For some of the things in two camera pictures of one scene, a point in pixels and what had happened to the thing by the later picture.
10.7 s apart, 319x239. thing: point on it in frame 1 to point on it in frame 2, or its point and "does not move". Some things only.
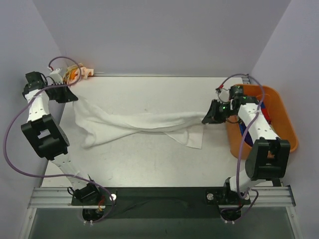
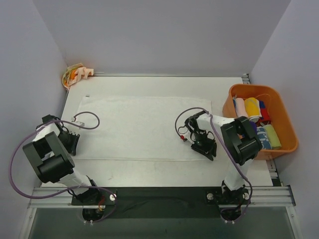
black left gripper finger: [69, 95] to [72, 141]
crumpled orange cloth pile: [75, 72] does not move
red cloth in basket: [265, 112] does not move
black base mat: [162, 202] does not move
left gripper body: [65, 94] to [71, 142]
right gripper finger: [214, 115] to [208, 148]
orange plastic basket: [281, 120] does not move
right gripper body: [215, 112] to [204, 147]
